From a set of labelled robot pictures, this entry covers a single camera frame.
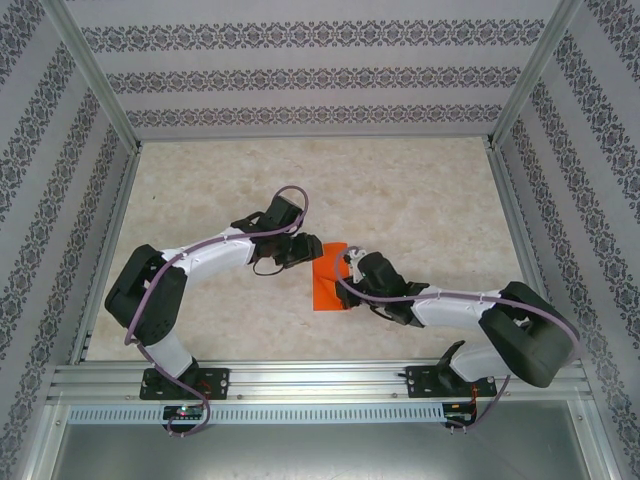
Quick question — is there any orange cloth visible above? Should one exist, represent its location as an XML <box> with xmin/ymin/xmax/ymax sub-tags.
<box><xmin>311</xmin><ymin>241</ymin><xmax>351</xmax><ymax>312</ymax></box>

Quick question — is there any grey sheet metal panel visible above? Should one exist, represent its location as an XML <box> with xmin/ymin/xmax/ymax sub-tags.
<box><xmin>19</xmin><ymin>399</ymin><xmax>626</xmax><ymax>480</ymax></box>

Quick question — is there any small circuit board with pins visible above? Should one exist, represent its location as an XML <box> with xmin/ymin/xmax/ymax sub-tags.
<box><xmin>444</xmin><ymin>402</ymin><xmax>479</xmax><ymax>426</ymax></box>

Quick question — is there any small circuit board green light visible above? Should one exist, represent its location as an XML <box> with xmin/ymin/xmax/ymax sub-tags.
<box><xmin>163</xmin><ymin>405</ymin><xmax>207</xmax><ymax>421</ymax></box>

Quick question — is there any long aluminium mounting rail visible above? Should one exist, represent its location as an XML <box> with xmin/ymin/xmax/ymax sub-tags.
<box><xmin>47</xmin><ymin>357</ymin><xmax>594</xmax><ymax>401</ymax></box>

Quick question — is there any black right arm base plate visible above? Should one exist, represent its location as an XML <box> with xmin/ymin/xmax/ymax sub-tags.
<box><xmin>406</xmin><ymin>364</ymin><xmax>497</xmax><ymax>400</ymax></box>

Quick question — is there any slotted grey cable duct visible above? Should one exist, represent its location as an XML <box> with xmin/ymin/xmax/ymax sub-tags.
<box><xmin>67</xmin><ymin>403</ymin><xmax>446</xmax><ymax>425</ymax></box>

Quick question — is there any aluminium side rail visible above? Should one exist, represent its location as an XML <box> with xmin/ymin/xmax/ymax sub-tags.
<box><xmin>67</xmin><ymin>147</ymin><xmax>144</xmax><ymax>365</ymax></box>
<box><xmin>487</xmin><ymin>144</ymin><xmax>571</xmax><ymax>360</ymax></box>

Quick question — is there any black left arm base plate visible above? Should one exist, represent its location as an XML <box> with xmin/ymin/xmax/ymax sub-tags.
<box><xmin>139</xmin><ymin>367</ymin><xmax>231</xmax><ymax>401</ymax></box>

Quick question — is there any aluminium frame post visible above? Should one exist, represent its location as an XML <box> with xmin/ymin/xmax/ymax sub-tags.
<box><xmin>39</xmin><ymin>0</ymin><xmax>144</xmax><ymax>151</ymax></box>
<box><xmin>483</xmin><ymin>0</ymin><xmax>586</xmax><ymax>150</ymax></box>

